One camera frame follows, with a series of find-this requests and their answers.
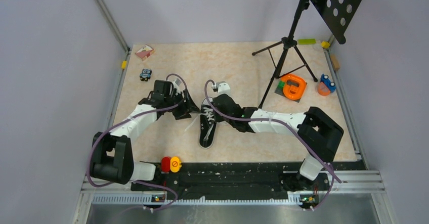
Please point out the green block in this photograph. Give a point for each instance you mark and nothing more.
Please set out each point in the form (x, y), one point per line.
(306, 41)

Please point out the blue owl toy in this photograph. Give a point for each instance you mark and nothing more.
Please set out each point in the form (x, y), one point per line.
(145, 75)

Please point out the orange ring toy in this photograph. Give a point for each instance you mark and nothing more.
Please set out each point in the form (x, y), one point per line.
(291, 87)

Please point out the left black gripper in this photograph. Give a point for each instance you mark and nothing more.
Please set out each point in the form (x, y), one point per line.
(186, 107)

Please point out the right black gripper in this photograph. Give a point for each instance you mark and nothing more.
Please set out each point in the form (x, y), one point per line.
(218, 119)

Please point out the yellow clip left edge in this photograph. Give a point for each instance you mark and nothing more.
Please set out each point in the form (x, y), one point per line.
(124, 65)

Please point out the yellow corner block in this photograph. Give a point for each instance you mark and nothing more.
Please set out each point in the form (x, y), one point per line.
(325, 44)

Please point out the red yellow emergency button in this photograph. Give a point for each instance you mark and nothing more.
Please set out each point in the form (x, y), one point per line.
(171, 164)

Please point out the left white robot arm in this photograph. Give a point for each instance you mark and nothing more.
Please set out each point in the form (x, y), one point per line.
(111, 158)

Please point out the wooden block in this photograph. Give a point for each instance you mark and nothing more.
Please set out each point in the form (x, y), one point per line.
(335, 62)

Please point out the black white canvas sneaker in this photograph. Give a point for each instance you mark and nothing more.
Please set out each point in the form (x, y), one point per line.
(207, 125)

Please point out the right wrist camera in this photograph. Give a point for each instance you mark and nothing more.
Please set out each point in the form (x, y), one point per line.
(222, 88)

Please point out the blue orange toy car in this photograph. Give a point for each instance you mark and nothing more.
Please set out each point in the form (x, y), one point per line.
(325, 86)

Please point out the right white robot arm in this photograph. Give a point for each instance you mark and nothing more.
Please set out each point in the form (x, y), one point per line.
(318, 133)

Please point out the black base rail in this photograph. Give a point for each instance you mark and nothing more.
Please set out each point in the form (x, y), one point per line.
(236, 181)

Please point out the white cable duct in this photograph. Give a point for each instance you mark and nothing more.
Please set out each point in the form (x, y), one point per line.
(147, 199)

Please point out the pink red box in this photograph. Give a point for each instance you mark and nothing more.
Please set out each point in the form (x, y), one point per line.
(144, 52)

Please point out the white shoelace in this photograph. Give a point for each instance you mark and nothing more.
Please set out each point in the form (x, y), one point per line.
(204, 122)

